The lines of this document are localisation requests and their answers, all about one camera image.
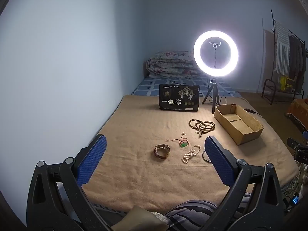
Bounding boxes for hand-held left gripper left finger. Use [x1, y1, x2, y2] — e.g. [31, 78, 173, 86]
[26, 134, 113, 231]

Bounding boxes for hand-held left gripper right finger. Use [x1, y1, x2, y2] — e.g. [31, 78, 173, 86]
[200, 136, 285, 231]

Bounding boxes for cardboard box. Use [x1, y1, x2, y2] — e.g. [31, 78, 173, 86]
[214, 104, 264, 145]

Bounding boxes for brown leather strap watch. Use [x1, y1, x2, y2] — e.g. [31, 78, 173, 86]
[154, 144, 171, 159]

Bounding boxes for reddish brown box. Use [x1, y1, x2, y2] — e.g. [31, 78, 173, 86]
[286, 99, 308, 130]

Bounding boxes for tan blanket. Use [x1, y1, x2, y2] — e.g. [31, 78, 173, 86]
[82, 94, 300, 216]

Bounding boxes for yellow box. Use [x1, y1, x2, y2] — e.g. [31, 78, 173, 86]
[279, 76, 294, 90]

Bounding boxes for dark striped clothing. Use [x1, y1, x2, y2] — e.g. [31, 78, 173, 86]
[164, 194, 251, 231]

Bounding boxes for black printed snack bag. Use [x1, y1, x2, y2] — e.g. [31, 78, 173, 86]
[159, 84, 200, 112]

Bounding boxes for tan cushion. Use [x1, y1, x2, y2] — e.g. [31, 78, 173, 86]
[111, 206, 169, 231]

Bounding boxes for dark hanging clothes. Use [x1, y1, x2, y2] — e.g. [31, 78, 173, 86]
[289, 36, 307, 93]

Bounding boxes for white striped hanging towel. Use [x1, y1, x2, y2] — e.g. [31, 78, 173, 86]
[275, 21, 290, 74]

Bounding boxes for folded floral quilt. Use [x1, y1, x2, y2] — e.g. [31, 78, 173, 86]
[146, 50, 205, 79]

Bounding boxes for black metal clothes rack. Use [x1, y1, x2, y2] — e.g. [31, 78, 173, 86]
[261, 10, 308, 105]

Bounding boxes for phone clamp holder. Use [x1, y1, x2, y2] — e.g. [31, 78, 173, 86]
[208, 38, 222, 70]

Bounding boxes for white pearl necklace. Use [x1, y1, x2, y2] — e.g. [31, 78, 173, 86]
[181, 144, 201, 163]

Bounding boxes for wooden bead necklace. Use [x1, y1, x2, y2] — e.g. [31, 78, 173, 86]
[188, 119, 215, 138]

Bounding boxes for red string jade pendant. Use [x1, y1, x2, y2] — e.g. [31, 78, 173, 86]
[166, 135, 190, 148]

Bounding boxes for bundle of white cables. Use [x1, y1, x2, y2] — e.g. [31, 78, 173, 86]
[284, 164, 308, 198]

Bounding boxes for black power cable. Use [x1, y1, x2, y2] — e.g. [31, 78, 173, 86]
[218, 96, 263, 116]

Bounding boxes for ring light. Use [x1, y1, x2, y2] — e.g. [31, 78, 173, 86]
[193, 30, 239, 78]

